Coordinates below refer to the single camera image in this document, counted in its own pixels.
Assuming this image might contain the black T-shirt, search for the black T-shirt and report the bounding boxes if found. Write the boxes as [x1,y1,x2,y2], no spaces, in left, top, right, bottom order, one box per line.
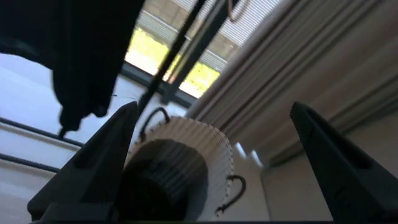
[0,0,146,134]

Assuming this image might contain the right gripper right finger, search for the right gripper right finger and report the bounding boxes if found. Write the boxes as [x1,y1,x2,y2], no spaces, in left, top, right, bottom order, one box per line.
[289,101,398,222]

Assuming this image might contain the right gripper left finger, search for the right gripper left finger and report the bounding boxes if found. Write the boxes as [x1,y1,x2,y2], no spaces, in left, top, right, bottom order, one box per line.
[26,101,140,223]

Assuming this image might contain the window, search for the window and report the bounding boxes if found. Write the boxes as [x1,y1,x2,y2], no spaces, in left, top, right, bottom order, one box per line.
[119,0,284,106]

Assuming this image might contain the beige curtain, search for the beige curtain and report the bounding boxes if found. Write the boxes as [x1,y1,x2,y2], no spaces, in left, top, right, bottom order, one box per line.
[186,0,398,167]

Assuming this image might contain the white laundry basket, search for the white laundry basket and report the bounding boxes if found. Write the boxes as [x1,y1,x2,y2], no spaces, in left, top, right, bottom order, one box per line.
[116,107,248,222]

